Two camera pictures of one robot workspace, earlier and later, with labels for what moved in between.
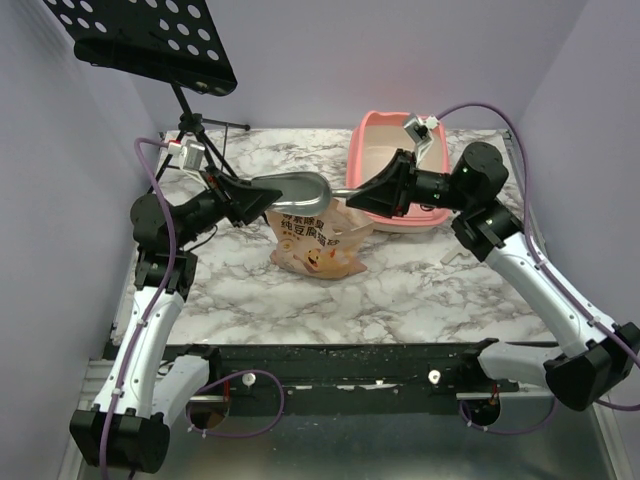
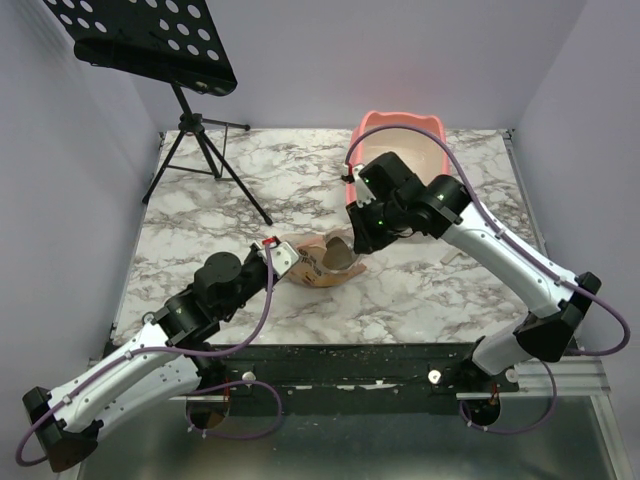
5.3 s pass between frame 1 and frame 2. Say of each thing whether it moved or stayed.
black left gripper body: moved
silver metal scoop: moved
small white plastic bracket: stayed
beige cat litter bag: moved
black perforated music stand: stayed
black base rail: stayed
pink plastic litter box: stayed
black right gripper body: moved
